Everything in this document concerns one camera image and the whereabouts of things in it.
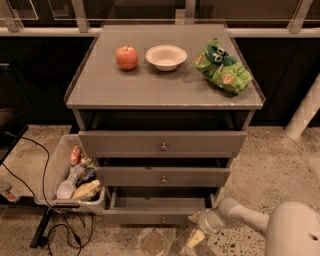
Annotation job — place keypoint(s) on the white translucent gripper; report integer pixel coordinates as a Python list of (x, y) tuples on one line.
[(224, 209)]

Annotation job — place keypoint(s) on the grey bottom drawer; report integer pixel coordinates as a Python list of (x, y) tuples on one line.
[(157, 205)]

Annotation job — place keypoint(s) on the grey drawer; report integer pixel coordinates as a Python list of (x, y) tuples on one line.
[(162, 144), (157, 205), (163, 176)]

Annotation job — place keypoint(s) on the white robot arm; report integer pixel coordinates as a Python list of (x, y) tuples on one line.
[(291, 229)]

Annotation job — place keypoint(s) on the grey top drawer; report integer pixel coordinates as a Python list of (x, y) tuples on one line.
[(162, 144)]

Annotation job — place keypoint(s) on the grey middle drawer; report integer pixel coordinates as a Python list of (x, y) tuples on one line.
[(163, 176)]

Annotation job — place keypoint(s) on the grey wooden drawer cabinet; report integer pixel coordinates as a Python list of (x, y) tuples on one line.
[(106, 98)]

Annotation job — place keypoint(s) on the yellow snack bag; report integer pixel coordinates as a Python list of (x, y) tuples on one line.
[(87, 191)]

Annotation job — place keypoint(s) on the dark snack packet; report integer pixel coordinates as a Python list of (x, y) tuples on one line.
[(88, 176)]

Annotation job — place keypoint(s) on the clear plastic bin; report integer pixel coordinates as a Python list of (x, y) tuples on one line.
[(57, 171)]

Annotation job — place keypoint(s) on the clear plastic bottle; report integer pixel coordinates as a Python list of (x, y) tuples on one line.
[(67, 188)]

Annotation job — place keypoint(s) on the red snack packet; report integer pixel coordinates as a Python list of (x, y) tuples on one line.
[(75, 155)]

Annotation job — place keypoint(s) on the black metal stand leg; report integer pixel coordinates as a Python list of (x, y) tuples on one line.
[(39, 240)]

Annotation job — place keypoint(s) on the green chip bag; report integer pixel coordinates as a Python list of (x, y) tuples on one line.
[(222, 69)]

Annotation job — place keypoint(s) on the white paper bowl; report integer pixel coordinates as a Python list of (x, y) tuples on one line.
[(166, 57)]

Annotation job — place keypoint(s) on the red apple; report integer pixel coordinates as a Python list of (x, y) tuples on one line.
[(127, 58)]

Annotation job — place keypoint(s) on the red white floor object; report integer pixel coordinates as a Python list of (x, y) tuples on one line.
[(9, 192)]

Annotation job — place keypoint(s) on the white diagonal post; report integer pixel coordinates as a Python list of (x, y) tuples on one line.
[(305, 112)]

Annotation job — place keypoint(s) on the white railing frame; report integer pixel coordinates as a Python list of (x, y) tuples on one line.
[(84, 18)]

